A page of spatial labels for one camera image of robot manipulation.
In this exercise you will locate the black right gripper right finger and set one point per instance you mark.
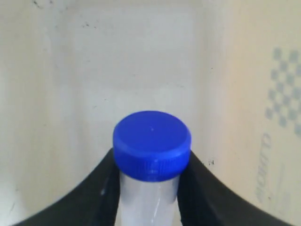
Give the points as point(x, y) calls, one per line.
point(203, 200)

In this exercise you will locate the cream plastic bin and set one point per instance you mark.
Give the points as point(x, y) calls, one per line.
point(71, 69)

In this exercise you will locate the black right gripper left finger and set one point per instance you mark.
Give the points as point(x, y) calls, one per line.
point(94, 202)

